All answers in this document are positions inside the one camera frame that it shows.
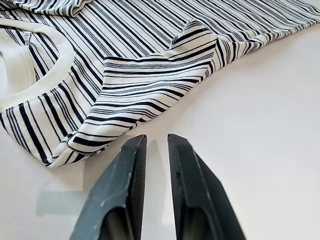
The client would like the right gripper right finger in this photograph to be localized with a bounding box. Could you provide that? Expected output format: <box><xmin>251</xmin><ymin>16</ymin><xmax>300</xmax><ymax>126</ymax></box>
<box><xmin>167</xmin><ymin>133</ymin><xmax>247</xmax><ymax>240</ymax></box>

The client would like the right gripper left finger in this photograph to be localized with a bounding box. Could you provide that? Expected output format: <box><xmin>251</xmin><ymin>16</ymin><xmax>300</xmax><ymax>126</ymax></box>
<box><xmin>69</xmin><ymin>134</ymin><xmax>148</xmax><ymax>240</ymax></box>

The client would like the striped T-shirt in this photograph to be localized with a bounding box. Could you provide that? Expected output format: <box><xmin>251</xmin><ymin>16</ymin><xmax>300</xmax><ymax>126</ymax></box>
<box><xmin>0</xmin><ymin>0</ymin><xmax>320</xmax><ymax>168</ymax></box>

